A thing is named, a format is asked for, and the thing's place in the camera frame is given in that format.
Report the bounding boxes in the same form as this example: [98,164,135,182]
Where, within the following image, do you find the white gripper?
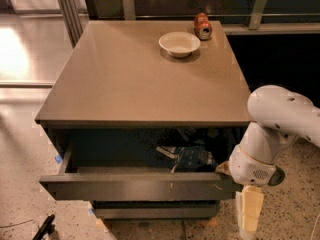
[215,145,285,240]

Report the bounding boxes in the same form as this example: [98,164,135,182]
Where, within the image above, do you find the grey top drawer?
[40,144,241,202]

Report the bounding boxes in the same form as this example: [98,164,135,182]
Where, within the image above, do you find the grey drawer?
[93,201,220,220]
[40,144,241,202]

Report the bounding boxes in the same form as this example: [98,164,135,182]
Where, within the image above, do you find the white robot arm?
[216,85,320,240]

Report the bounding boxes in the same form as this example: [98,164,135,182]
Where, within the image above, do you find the blue snack bag in drawer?
[156,146,218,173]

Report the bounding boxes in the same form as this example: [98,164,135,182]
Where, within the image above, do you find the grey bottom drawer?
[93,201,220,220]

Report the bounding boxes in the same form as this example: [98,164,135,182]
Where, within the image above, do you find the grey drawer cabinet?
[34,19,254,222]

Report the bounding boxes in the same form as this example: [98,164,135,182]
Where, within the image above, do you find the white bowl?
[158,32,201,58]

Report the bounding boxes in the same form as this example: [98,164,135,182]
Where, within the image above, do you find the red soda can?
[194,13,212,40]

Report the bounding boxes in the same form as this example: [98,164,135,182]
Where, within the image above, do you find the black tool on floor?
[32,214,55,240]

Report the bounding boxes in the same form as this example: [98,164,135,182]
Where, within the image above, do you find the right metal wall bracket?
[248,0,268,30]

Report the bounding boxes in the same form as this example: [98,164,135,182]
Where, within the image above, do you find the metal wall bracket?
[122,0,136,21]
[248,0,268,30]

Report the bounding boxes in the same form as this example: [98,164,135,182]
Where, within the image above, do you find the left metal wall bracket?
[122,0,136,21]

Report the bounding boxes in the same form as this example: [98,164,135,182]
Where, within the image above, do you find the aluminium frame post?
[57,0,83,47]

